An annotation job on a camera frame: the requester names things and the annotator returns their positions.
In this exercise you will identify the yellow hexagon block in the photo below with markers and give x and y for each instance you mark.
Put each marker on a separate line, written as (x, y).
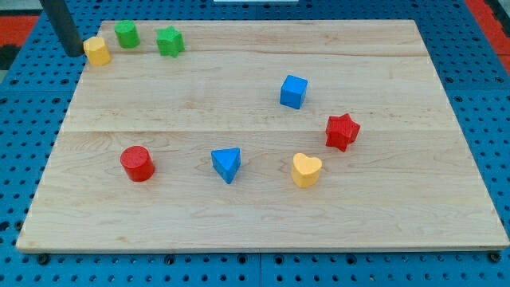
(97, 51)

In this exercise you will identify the blue triangle block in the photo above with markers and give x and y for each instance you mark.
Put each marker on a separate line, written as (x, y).
(226, 162)

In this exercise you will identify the wooden board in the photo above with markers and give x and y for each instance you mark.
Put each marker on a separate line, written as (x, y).
(408, 182)

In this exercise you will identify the green star block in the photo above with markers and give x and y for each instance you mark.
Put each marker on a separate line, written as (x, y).
(170, 41)

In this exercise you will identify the blue cube block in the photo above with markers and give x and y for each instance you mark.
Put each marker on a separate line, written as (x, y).
(293, 91)

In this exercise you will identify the red cylinder block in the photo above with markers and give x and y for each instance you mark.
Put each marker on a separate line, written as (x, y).
(137, 163)

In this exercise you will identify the red star block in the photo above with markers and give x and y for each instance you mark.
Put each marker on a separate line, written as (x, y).
(341, 131)

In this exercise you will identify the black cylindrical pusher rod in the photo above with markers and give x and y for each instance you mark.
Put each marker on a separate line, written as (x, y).
(65, 28)

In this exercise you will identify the yellow heart block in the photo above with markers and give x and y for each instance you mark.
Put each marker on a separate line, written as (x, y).
(305, 170)

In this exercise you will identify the green cylinder block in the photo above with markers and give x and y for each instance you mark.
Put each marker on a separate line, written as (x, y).
(127, 34)

